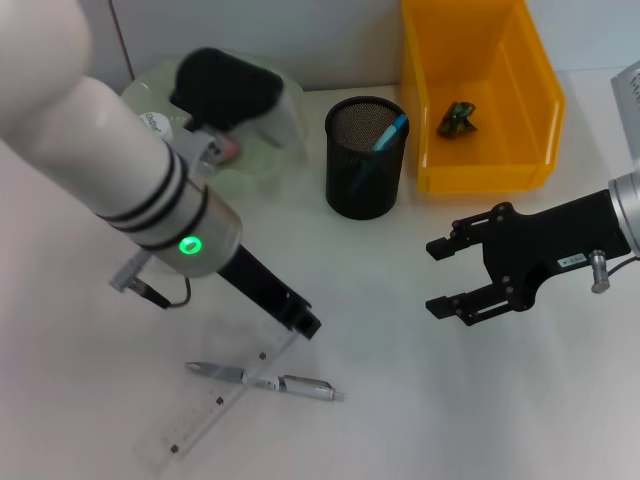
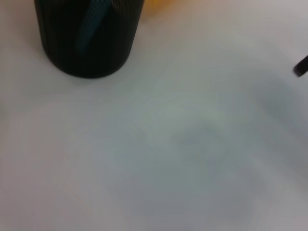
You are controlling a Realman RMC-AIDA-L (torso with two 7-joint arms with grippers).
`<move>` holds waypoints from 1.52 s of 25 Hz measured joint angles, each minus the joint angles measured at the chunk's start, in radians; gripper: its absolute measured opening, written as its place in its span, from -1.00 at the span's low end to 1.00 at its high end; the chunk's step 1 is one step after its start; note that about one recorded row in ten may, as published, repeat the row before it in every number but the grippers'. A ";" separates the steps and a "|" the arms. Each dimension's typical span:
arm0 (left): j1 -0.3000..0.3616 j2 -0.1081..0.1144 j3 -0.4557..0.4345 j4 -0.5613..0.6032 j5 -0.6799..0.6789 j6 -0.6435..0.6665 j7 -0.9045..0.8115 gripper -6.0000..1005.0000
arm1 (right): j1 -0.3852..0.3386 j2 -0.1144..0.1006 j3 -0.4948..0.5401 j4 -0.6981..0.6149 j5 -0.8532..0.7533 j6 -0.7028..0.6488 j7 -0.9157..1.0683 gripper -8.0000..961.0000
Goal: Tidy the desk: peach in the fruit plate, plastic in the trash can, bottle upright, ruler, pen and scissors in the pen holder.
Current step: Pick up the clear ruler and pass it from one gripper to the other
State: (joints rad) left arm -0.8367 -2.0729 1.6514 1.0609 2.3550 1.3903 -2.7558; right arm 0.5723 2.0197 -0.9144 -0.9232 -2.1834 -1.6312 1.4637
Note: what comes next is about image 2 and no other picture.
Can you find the blue teal scissors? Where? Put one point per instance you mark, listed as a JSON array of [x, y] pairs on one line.
[[92, 26]]

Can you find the yellow plastic bin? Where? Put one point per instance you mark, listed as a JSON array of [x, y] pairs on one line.
[[158, 2]]

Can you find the black mesh pen holder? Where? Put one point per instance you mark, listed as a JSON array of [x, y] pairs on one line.
[[72, 48]]

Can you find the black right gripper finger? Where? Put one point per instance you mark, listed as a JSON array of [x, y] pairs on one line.
[[302, 67]]

